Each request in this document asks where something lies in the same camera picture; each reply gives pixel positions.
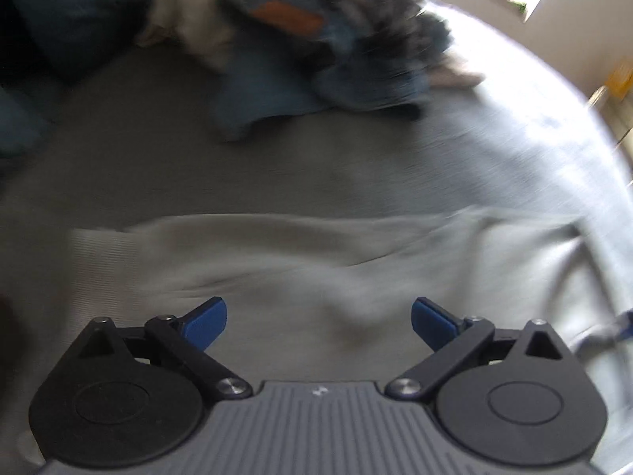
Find black white plaid shirt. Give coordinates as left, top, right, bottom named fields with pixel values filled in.
left=325, top=0, right=451, bottom=65

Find teal blue duvet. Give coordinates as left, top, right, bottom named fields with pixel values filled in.
left=1, top=0, right=151, bottom=159

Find grey sweatshirt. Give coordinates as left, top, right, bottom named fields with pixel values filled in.
left=68, top=208, right=632, bottom=382

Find yellow box on desk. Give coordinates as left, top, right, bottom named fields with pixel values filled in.
left=605, top=60, right=633, bottom=99

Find blue denim jeans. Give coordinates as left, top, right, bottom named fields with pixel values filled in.
left=210, top=0, right=429, bottom=142

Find grey bed sheet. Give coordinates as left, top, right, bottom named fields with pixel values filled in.
left=1, top=9, right=632, bottom=474

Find beige checked garment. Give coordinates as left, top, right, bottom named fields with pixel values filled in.
left=428, top=59, right=485, bottom=89

